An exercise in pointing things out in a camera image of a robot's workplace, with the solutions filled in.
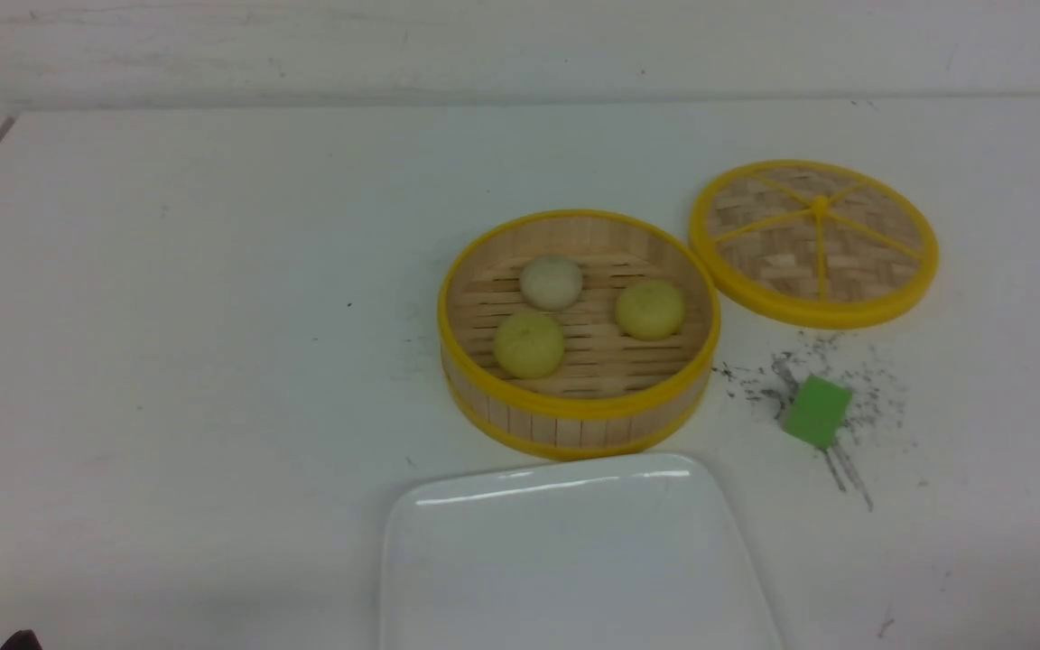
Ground yellow steamed bun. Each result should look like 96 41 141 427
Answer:
494 310 566 380
615 280 686 341

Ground white steamed bun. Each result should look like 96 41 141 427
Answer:
517 255 583 311

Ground white square plate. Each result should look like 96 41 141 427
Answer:
378 453 783 649

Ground bamboo steamer basket yellow rims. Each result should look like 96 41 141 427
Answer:
437 209 721 460

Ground woven bamboo steamer lid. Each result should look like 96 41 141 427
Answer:
688 160 940 330

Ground green rectangular block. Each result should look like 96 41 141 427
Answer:
783 375 853 450

